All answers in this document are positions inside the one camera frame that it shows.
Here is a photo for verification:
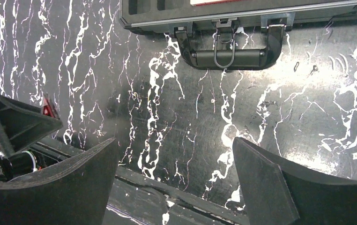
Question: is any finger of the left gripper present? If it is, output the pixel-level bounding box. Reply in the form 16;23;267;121
0;94;63;156

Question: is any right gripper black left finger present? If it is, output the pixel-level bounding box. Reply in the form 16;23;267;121
0;138;119;225

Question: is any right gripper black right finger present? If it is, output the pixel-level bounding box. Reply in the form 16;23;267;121
232;137;357;225

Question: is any red all-in triangle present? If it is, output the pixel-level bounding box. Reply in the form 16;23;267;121
42;96;59;118

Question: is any black poker set case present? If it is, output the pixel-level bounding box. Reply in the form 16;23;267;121
119;0;357;70

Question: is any red playing card deck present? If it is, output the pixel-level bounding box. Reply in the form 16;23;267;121
190;0;240;6

